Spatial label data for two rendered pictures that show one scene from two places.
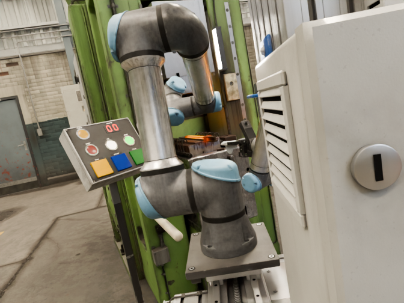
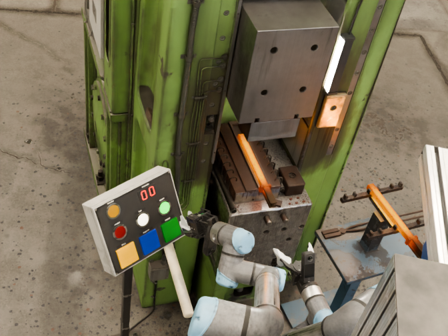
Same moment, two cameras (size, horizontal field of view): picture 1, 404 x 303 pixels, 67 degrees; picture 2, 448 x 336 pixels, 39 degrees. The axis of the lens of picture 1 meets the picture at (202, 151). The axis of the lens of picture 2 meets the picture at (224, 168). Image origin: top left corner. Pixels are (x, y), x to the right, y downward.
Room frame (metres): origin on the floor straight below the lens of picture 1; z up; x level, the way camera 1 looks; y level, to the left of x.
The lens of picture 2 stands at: (-0.08, 0.20, 2.85)
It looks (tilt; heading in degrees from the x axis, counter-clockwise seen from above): 44 degrees down; 358
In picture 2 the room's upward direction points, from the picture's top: 11 degrees clockwise
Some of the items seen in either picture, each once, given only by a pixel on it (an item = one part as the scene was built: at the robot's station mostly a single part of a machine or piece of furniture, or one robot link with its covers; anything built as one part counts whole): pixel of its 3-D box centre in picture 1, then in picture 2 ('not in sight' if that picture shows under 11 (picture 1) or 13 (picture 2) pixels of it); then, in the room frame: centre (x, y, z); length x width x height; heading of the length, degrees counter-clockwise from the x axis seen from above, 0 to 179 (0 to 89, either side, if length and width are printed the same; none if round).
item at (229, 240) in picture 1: (225, 226); not in sight; (0.77, -0.03, 0.87); 0.15 x 0.15 x 0.10
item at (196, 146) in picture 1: (190, 144); (241, 159); (1.94, 0.06, 0.96); 0.42 x 0.20 x 0.09; 23
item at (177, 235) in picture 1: (165, 223); (176, 272); (1.53, 0.26, 0.62); 0.44 x 0.05 x 0.05; 23
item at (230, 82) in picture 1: (231, 86); (331, 110); (1.99, -0.26, 1.27); 0.09 x 0.02 x 0.17; 113
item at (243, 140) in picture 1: (250, 146); (303, 277); (1.34, -0.22, 0.97); 0.12 x 0.08 x 0.09; 23
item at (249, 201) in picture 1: (205, 181); (243, 197); (1.97, 0.01, 0.69); 0.56 x 0.38 x 0.45; 23
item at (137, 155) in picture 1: (138, 157); (170, 229); (1.44, 0.30, 1.01); 0.07 x 0.05 x 0.07; 138
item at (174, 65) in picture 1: (178, 47); (277, 43); (1.96, 0.02, 1.56); 0.42 x 0.39 x 0.40; 23
